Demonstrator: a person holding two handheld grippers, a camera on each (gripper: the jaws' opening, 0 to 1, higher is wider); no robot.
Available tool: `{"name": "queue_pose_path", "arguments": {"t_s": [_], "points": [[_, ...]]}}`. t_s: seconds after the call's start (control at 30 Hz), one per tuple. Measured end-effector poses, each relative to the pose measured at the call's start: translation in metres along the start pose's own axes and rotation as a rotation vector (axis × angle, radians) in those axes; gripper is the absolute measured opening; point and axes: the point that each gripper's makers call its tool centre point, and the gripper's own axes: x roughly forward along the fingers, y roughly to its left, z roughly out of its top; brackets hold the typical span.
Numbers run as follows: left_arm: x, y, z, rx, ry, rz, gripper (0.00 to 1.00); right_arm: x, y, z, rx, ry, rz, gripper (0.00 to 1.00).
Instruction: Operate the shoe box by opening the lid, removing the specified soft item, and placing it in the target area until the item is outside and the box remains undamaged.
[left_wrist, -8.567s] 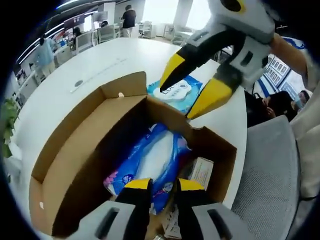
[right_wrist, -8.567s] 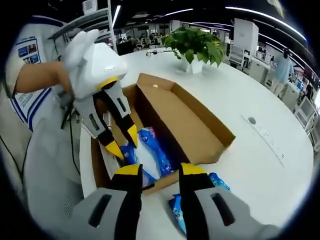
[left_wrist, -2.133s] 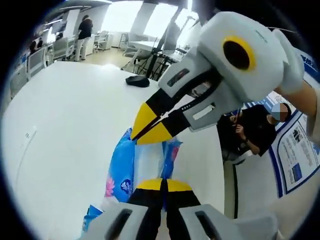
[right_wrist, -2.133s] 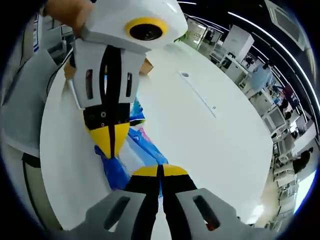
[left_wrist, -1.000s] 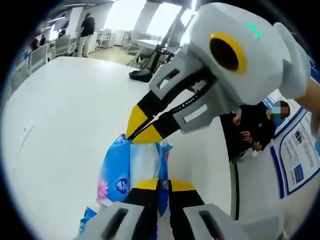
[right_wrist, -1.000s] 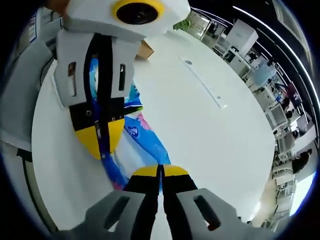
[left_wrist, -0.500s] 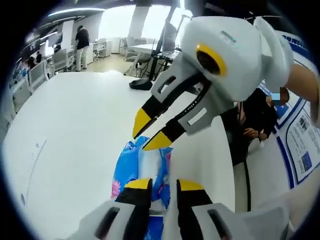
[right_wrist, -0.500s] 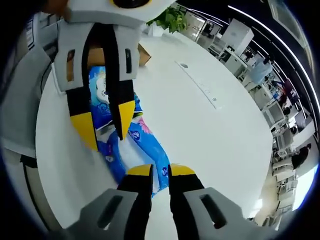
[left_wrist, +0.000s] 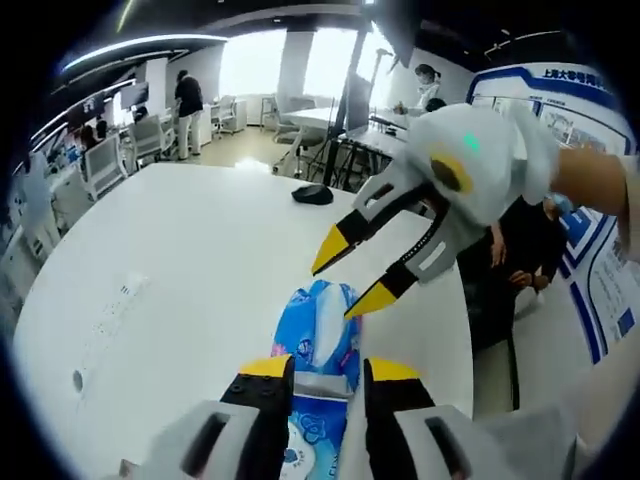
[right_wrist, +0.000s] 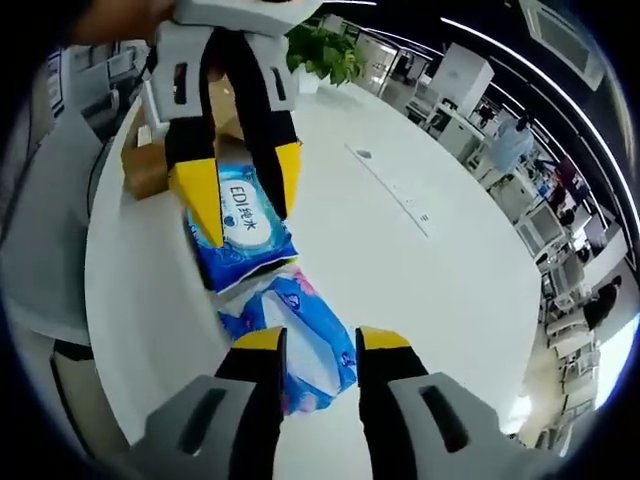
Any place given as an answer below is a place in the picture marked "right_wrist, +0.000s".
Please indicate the white table socket strip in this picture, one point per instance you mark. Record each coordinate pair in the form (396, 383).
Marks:
(395, 190)

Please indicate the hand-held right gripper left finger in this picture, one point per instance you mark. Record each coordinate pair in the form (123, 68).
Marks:
(200, 440)

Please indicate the ceiling air conditioner vent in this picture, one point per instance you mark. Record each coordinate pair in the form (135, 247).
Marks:
(565, 35)

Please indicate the brown cardboard shoe box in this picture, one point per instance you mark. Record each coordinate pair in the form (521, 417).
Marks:
(145, 175)

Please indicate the person's left hand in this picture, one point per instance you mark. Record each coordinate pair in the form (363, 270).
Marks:
(125, 20)

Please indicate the person's grey shirt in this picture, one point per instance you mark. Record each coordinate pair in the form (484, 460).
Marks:
(45, 250)

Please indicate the potted green plant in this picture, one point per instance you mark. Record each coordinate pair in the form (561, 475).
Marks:
(325, 50)

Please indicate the blue floral tissue pack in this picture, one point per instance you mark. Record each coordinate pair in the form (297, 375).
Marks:
(320, 340)

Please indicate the blue wet wipes pack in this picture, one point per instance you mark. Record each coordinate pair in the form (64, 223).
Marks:
(245, 225)

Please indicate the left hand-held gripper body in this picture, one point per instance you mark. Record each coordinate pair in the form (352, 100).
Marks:
(240, 12)

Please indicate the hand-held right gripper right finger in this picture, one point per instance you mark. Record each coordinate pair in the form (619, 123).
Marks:
(410, 435)

